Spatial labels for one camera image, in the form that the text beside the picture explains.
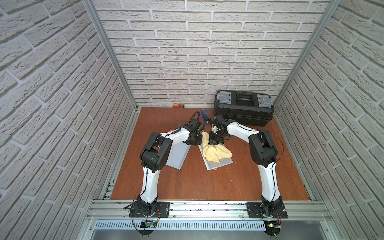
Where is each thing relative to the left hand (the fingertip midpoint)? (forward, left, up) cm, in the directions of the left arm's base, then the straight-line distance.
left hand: (201, 140), depth 99 cm
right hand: (-1, -7, -1) cm, 8 cm away
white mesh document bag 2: (-9, +15, -2) cm, 18 cm away
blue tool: (+22, -4, 0) cm, 22 cm away
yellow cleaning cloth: (-9, -9, 0) cm, 13 cm away
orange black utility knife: (+35, +16, -1) cm, 39 cm away
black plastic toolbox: (+16, -30, +16) cm, 37 cm away
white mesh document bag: (-17, -7, -1) cm, 18 cm away
